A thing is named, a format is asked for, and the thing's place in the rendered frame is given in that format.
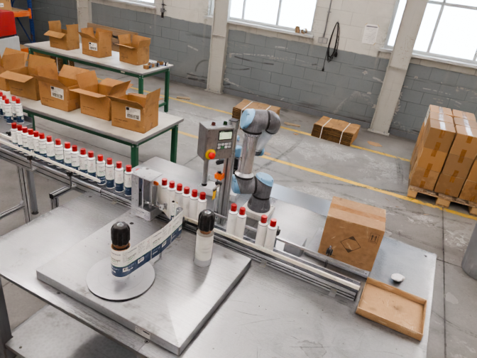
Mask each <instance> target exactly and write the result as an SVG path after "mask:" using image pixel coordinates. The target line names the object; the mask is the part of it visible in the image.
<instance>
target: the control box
mask: <svg viewBox="0 0 477 358"><path fill-rule="evenodd" d="M224 121H227V122H229V121H228V120H222V121H215V122H216V126H211V124H212V122H213V121H201V122H200V123H199V136H198V145H197V155H198V156H199V157H200V158H201V159H202V160H203V161H209V160H216V159H223V158H230V157H231V152H232V146H233V139H234V126H233V125H230V124H228V126H224V125H223V123H224ZM231 129H233V135H232V139H229V140H220V141H218V138H219V131H221V130H231ZM231 141H232V145H231V148H227V149H219V150H217V149H216V148H217V143H223V142H231ZM211 152H213V153H215V155H216V156H215V158H214V159H210V158H209V153H211Z"/></svg>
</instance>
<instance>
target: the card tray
mask: <svg viewBox="0 0 477 358"><path fill-rule="evenodd" d="M426 310H427V299H424V298H421V297H419V296H417V295H414V294H411V293H408V292H406V291H403V290H401V289H399V288H396V287H394V286H390V285H388V284H386V283H383V282H381V281H377V280H375V279H373V278H370V277H368V278H367V280H366V284H365V286H364V289H363V292H362V295H361V299H360V300H359V303H358V307H357V309H356V314H358V315H361V316H363V317H365V318H368V319H369V320H372V321H374V322H377V323H379V324H381V325H384V326H386V327H389V328H391V329H393V330H396V331H398V332H401V333H402V334H405V335H407V336H410V337H412V338H415V339H416V340H419V341H421V339H422V337H423V334H424V323H425V317H426Z"/></svg>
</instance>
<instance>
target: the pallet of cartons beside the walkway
mask: <svg viewBox="0 0 477 358"><path fill-rule="evenodd" d="M418 192H420V193H422V194H425V195H430V196H433V197H435V205H437V206H440V207H445V208H449V205H450V203H451V201H452V202H456V203H459V204H462V205H467V206H468V212H469V214H470V215H473V216H476V217H477V123H476V118H475V116H474V114H472V113H468V112H463V111H459V110H455V109H452V110H451V109H449V108H445V107H438V106H435V105H431V104H430V105H429V109H428V111H427V115H426V117H425V120H424V122H423V124H422V128H421V130H420V133H419V136H418V138H417V142H416V144H415V148H414V151H413V152H412V157H411V160H410V169H409V179H408V191H407V197H410V198H412V199H415V198H416V195H417V193H418Z"/></svg>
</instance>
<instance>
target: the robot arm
mask: <svg viewBox="0 0 477 358"><path fill-rule="evenodd" d="M280 125H281V122H280V117H279V116H278V115H277V114H276V113H275V112H273V111H271V110H261V109H246V110H244V111H243V114H242V115H241V123H240V126H241V128H242V131H243V132H244V137H243V144H240V143H239V141H240V137H239V135H238V136H237V142H236V149H235V159H234V169H233V174H235V175H232V181H231V189H232V191H233V193H236V194H252V196H251V197H250V199H249V200H248V203H247V207H248V208H249V209H250V210H251V211H253V212H257V213H266V212H269V211H270V194H271V191H272V187H273V178H272V177H271V176H270V175H268V174H267V173H262V172H259V173H256V175H253V173H252V169H253V162H254V158H255V156H262V155H263V154H264V151H265V149H264V147H265V145H266V144H267V143H268V142H269V140H270V139H271V137H272V136H273V134H276V133H277V132H278V131H279V129H280ZM239 158H240V161H239ZM222 163H224V158H223V159H218V160H217V161H216V164H217V165H220V164H222ZM238 163H239V164H238Z"/></svg>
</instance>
